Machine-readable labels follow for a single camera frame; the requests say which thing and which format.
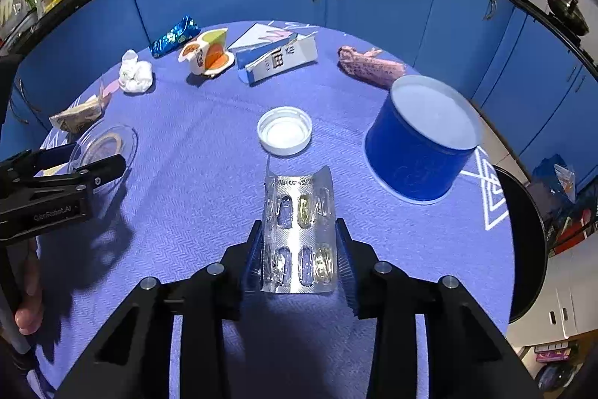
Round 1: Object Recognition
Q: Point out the blue printed tablecloth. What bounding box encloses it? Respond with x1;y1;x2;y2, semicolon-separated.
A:
28;20;517;399

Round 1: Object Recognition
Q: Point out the pink crumpled wrapper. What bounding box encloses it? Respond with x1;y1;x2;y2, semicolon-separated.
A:
337;46;406;90

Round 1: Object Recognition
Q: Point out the orange white paper carton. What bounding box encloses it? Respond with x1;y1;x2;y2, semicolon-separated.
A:
178;27;234;77

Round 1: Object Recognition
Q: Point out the blue plastic bag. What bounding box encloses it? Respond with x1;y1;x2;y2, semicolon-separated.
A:
533;153;579;204

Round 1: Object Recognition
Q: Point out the white crumpled tissue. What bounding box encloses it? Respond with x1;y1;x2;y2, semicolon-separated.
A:
118;49;155;93

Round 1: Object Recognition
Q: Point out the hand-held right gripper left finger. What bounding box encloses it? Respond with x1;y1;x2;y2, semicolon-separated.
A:
53;220;265;399

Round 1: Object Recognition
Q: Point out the white round plastic lid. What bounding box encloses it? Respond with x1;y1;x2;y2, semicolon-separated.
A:
257;106;313;156

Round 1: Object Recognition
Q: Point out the white low cabinet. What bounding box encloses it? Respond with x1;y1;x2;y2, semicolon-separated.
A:
508;235;598;340

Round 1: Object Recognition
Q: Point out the blue round container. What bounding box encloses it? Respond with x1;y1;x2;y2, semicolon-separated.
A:
364;75;483;204

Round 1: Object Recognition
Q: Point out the beige crumpled packet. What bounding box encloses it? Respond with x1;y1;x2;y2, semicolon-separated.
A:
49;93;112;133

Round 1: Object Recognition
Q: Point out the torn blue white carton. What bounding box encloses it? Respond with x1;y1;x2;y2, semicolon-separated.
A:
235;32;319;86

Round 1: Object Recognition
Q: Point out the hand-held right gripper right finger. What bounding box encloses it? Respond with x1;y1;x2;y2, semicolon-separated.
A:
333;218;545;399

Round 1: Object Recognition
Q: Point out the person's left hand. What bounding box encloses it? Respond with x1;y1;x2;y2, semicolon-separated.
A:
14;235;46;335

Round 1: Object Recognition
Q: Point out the blue foil snack wrapper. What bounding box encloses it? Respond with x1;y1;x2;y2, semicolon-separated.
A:
148;15;201;58

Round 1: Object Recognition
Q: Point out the silver pill blister pack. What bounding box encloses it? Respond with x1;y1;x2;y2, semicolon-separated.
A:
262;165;338;294

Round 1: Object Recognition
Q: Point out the clear round plastic lid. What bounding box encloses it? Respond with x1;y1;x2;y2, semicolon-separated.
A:
68;124;138;187

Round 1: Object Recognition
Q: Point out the dark pot with lid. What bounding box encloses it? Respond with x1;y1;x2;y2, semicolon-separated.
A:
546;0;591;36

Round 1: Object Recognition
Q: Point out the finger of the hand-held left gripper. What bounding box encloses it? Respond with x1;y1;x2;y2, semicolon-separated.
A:
28;153;128;194
0;142;78;185

